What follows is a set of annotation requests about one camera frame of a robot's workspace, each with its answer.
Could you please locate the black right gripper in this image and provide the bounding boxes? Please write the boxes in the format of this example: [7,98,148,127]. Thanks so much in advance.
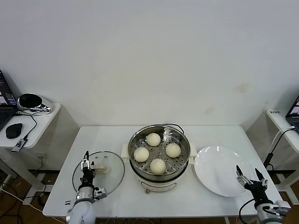
[236,165,269,206]

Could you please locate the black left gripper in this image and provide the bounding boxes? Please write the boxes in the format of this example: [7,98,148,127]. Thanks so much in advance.
[79,150,97,187]

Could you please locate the glass lid with cream handle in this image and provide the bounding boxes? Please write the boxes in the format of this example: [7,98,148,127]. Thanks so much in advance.
[72,151,126,199]

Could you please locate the white steamed baozi bun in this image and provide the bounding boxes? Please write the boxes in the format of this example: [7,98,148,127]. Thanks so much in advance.
[149,158,167,175]
[165,143,182,158]
[134,147,150,163]
[146,133,161,147]

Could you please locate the stainless steel steamer basket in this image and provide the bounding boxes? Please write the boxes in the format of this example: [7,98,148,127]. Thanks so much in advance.
[121,125,197,182]

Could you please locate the white round plate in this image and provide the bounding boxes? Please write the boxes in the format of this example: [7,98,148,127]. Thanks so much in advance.
[193,146,253,197]

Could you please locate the white side table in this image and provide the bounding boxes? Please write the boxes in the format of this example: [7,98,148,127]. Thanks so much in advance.
[266,108,299,205]
[0,102,62,199]

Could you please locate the grey usb dongle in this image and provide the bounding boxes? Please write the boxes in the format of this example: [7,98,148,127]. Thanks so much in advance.
[11,138,27,153]

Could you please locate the open dark laptop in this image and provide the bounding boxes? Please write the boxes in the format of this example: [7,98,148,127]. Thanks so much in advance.
[285,94,299,133]

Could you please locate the black computer mouse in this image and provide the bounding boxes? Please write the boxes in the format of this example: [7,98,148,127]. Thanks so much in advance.
[5,122,23,139]

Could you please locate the chrome device with black top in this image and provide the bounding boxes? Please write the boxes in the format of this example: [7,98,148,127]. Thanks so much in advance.
[17,92,52,115]

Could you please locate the open black laptop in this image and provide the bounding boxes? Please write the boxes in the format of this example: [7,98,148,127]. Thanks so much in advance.
[0,69,19,132]

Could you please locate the white black charger cable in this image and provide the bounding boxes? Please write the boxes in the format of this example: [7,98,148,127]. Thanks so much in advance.
[263,126,296,171]

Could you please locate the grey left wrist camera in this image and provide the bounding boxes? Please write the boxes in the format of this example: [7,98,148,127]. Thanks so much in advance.
[93,187,107,200]

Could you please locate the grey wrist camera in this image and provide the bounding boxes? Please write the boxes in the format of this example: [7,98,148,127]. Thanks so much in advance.
[268,200,292,217]
[93,187,107,200]

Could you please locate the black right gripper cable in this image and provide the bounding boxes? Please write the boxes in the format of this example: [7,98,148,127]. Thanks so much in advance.
[238,198,257,224]

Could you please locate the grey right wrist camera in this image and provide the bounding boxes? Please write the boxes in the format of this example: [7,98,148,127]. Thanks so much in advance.
[268,200,292,217]

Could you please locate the black usb cable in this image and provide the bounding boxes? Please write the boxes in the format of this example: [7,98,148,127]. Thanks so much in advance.
[15,111,38,141]

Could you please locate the black cooker power cord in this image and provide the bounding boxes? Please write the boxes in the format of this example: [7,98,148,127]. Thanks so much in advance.
[163,123,185,136]

